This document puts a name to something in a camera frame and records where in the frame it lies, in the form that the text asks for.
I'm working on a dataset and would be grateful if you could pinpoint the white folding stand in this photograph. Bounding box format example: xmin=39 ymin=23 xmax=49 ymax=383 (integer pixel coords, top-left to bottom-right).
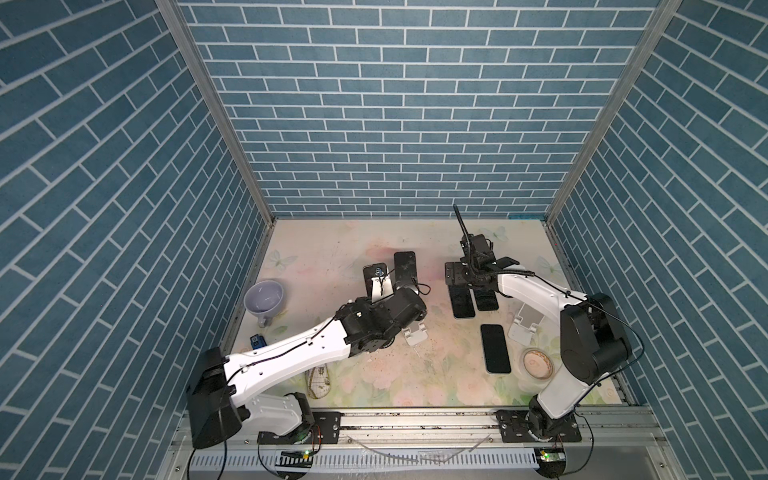
xmin=508 ymin=303 xmax=544 ymax=347

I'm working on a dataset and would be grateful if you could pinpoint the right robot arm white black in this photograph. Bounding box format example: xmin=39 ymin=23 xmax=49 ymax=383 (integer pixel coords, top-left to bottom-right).
xmin=445 ymin=262 xmax=632 ymax=441

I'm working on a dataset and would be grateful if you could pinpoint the white stand far left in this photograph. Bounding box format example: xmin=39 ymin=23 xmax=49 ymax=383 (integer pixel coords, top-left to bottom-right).
xmin=371 ymin=277 xmax=394 ymax=302

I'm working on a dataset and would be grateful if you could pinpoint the metal corner post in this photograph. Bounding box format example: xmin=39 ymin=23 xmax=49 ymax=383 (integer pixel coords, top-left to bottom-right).
xmin=156 ymin=0 xmax=275 ymax=228
xmin=543 ymin=0 xmax=682 ymax=230

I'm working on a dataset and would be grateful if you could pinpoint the blue small box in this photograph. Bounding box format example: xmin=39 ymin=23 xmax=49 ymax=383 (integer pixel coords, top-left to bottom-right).
xmin=249 ymin=334 xmax=267 ymax=350

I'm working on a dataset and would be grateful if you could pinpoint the white stand front centre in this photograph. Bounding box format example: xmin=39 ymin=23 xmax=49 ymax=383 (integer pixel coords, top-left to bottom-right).
xmin=403 ymin=322 xmax=428 ymax=347

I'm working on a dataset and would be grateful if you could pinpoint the patterned glasses case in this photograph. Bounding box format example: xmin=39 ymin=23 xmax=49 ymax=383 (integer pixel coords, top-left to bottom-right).
xmin=305 ymin=366 xmax=331 ymax=399

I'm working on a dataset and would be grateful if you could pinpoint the white vented cable duct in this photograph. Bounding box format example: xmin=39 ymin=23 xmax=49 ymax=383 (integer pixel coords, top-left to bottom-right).
xmin=191 ymin=448 xmax=539 ymax=474

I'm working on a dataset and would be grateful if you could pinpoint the tape roll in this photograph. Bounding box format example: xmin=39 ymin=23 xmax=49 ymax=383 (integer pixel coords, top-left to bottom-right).
xmin=521 ymin=348 xmax=555 ymax=381

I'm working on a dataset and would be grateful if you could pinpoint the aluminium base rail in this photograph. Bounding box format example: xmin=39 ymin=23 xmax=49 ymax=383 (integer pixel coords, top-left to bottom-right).
xmin=173 ymin=406 xmax=673 ymax=451

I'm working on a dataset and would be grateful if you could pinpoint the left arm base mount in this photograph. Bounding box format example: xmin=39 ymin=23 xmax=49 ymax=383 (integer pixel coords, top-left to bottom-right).
xmin=258 ymin=410 xmax=343 ymax=446

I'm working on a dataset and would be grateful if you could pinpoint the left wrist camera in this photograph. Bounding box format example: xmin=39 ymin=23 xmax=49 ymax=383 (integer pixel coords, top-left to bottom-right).
xmin=367 ymin=263 xmax=389 ymax=280

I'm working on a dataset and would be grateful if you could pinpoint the purple phone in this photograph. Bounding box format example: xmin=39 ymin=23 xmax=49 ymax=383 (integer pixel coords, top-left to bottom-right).
xmin=363 ymin=264 xmax=373 ymax=298

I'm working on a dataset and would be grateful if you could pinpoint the black phone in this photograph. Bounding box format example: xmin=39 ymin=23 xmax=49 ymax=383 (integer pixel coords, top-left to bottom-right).
xmin=480 ymin=324 xmax=512 ymax=375
xmin=473 ymin=289 xmax=499 ymax=311
xmin=393 ymin=251 xmax=418 ymax=293

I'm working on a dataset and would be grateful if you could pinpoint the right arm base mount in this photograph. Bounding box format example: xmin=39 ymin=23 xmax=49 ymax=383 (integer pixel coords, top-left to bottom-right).
xmin=494 ymin=409 xmax=582 ymax=443

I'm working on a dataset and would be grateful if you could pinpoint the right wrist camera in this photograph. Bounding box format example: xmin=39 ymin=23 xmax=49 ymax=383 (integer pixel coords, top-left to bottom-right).
xmin=469 ymin=234 xmax=496 ymax=264

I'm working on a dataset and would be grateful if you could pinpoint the teal phone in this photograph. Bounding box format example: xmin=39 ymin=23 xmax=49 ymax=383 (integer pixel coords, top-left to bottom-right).
xmin=448 ymin=285 xmax=476 ymax=319

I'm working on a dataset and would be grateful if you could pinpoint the right metal corner post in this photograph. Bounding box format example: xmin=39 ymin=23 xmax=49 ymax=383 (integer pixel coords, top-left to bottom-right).
xmin=543 ymin=0 xmax=682 ymax=230

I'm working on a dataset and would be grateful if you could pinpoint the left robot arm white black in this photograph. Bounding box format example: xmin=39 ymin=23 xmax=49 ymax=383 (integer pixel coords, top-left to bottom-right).
xmin=185 ymin=288 xmax=427 ymax=450

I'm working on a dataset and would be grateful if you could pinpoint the left metal corner post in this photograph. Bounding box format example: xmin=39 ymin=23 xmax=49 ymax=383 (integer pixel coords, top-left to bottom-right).
xmin=156 ymin=0 xmax=275 ymax=228

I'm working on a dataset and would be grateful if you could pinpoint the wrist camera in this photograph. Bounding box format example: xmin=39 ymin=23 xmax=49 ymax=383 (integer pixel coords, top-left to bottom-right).
xmin=469 ymin=234 xmax=496 ymax=264
xmin=367 ymin=263 xmax=389 ymax=280

